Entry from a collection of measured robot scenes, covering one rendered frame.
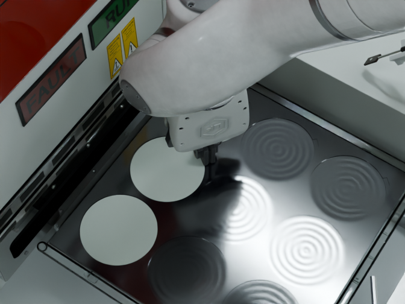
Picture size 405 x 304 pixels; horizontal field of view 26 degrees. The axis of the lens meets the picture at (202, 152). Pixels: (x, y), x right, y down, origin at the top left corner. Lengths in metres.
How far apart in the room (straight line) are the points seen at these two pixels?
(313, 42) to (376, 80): 0.44
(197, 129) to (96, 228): 0.19
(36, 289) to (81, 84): 0.29
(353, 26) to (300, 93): 0.56
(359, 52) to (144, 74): 0.43
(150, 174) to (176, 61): 0.37
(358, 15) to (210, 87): 0.20
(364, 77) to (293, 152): 0.14
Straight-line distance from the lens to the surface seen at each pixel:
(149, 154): 1.19
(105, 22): 1.06
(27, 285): 1.21
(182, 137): 1.07
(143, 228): 1.14
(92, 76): 1.11
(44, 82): 1.01
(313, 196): 1.17
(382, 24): 0.69
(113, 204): 1.16
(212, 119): 1.06
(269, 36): 0.79
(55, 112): 1.07
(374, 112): 1.20
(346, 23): 0.71
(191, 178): 1.17
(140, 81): 0.88
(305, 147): 1.20
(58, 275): 1.21
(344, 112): 1.24
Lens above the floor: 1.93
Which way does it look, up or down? 60 degrees down
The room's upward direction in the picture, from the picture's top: straight up
